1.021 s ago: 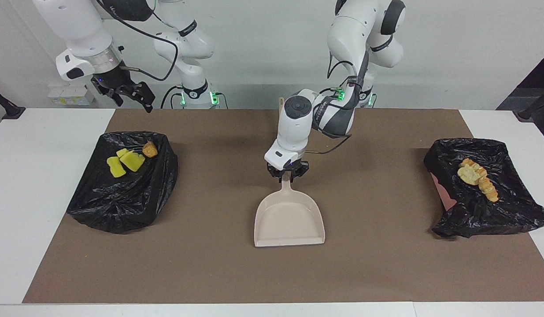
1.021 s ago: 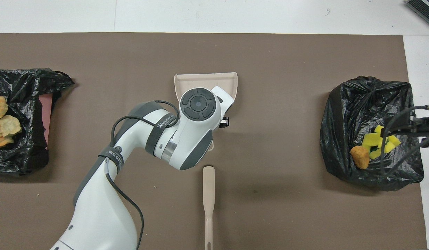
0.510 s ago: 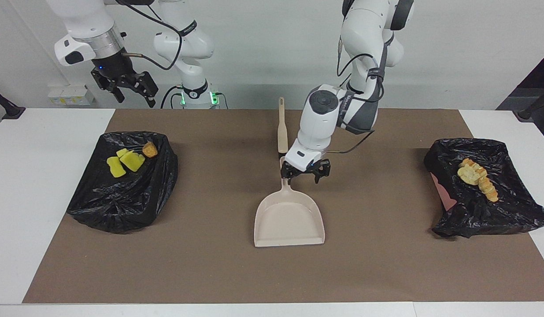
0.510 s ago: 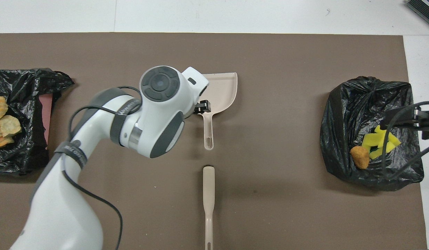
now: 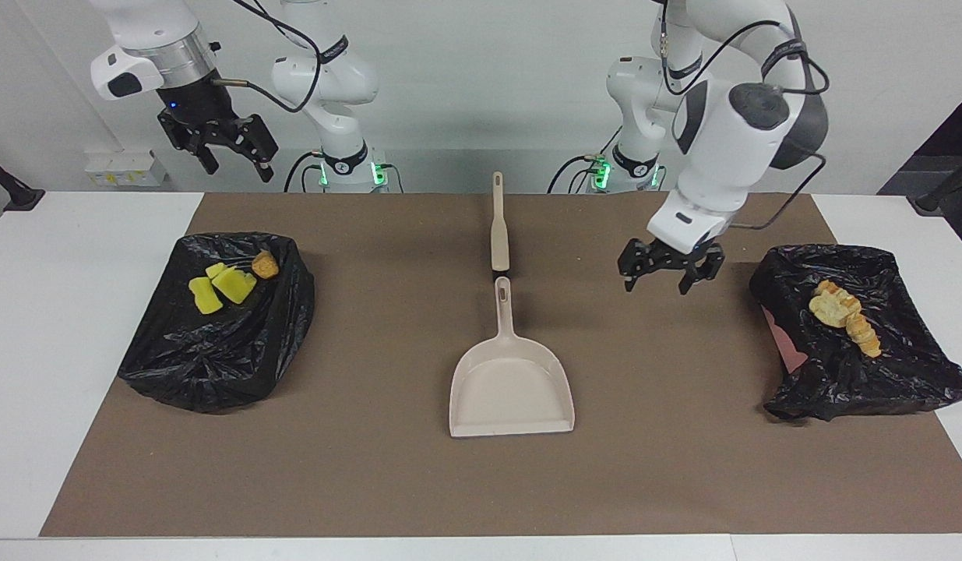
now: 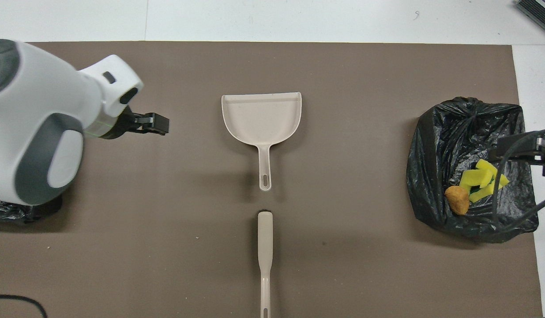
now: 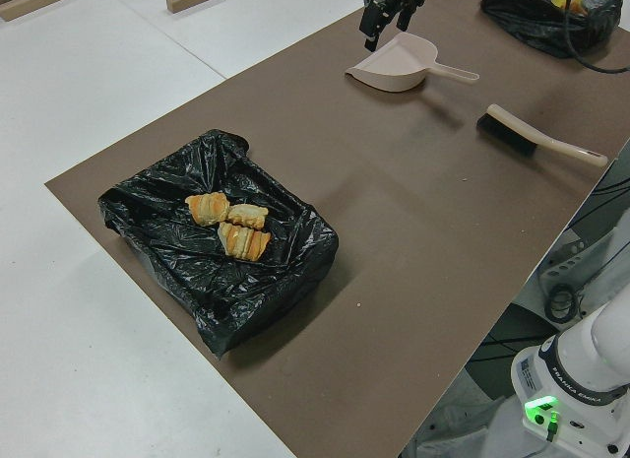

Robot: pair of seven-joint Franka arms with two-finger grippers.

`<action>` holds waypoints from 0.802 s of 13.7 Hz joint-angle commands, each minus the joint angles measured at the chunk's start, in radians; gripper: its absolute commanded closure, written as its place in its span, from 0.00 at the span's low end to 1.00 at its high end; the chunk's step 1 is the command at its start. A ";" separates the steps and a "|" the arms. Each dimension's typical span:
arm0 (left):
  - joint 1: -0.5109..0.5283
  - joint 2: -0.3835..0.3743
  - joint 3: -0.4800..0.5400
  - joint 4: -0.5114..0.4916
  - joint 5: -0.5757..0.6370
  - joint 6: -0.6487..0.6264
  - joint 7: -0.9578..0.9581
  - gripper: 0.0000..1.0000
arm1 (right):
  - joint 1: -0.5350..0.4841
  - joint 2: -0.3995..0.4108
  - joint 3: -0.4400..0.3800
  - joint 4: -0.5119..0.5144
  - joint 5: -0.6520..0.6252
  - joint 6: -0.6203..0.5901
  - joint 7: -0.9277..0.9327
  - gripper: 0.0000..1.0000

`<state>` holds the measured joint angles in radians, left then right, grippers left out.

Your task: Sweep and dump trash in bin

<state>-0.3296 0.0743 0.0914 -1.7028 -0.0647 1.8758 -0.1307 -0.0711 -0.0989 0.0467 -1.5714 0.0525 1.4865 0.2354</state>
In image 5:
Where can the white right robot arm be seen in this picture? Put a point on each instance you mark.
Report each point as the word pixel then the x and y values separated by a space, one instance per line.
pixel 161 39

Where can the beige hand brush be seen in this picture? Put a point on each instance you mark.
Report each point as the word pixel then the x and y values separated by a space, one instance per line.
pixel 499 234

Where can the beige plastic dustpan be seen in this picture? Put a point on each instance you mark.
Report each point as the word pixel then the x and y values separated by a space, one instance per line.
pixel 512 382

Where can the pale beige sponge chunk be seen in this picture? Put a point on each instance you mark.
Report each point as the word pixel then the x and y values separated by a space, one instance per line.
pixel 868 339
pixel 839 294
pixel 829 313

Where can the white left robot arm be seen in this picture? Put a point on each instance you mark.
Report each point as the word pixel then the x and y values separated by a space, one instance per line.
pixel 730 132

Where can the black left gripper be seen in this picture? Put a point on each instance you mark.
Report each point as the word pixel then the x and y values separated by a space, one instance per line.
pixel 671 257

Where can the white wall socket box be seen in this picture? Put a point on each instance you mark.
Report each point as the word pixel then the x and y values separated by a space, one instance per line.
pixel 122 167

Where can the pink bin with black bag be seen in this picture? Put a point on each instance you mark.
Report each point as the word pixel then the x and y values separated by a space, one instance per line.
pixel 854 374

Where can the black stand foot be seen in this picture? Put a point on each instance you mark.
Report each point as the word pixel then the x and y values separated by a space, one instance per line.
pixel 948 187
pixel 13 191

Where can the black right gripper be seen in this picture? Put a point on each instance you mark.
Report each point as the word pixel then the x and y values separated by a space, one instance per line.
pixel 208 117

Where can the brown table mat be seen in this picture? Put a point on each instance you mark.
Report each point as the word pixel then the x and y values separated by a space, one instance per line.
pixel 371 467

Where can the dark blue panel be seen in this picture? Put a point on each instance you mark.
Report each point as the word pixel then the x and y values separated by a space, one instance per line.
pixel 948 148

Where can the notched yellow sponge piece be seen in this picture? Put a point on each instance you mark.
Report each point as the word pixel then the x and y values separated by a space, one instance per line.
pixel 235 285

